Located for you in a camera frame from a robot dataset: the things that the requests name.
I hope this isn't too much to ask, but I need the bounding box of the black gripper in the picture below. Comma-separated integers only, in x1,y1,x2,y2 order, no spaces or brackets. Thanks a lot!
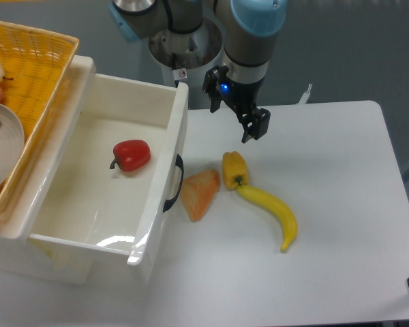
202,65,271,143

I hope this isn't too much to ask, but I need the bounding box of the white top drawer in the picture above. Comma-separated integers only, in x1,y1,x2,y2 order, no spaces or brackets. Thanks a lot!
31,74,189,281

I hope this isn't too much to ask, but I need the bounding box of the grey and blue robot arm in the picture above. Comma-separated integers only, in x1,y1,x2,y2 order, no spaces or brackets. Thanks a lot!
108,1,288,142

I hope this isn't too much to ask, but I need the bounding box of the white drawer cabinet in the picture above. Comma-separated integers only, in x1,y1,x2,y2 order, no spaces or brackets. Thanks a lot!
0,55,96,284

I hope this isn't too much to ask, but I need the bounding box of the yellow bell pepper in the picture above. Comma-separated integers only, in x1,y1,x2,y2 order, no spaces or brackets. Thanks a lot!
222,151,249,191

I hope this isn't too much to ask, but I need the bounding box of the yellow banana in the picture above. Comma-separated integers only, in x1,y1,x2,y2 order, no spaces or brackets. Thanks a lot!
237,185,298,253

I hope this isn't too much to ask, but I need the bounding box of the orange bread slice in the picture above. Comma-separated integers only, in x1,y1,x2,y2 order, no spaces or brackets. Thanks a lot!
180,169,220,222

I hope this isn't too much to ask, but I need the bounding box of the red bell pepper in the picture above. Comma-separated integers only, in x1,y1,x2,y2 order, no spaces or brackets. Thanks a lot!
110,140,151,172

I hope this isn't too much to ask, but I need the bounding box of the yellow woven basket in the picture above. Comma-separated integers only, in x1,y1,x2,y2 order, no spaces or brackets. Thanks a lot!
0,21,79,214

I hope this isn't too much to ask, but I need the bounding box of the white plate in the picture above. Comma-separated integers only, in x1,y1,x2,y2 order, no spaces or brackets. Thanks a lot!
0,104,25,186

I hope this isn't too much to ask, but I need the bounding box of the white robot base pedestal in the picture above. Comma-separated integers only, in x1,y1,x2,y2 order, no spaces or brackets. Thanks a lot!
149,18,223,89

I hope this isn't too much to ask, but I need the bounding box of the white cable connector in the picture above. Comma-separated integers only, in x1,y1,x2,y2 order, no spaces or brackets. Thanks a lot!
297,83,313,105

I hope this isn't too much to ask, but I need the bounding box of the black drawer handle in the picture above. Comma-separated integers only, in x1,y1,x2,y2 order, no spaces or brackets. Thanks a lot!
163,154,185,213

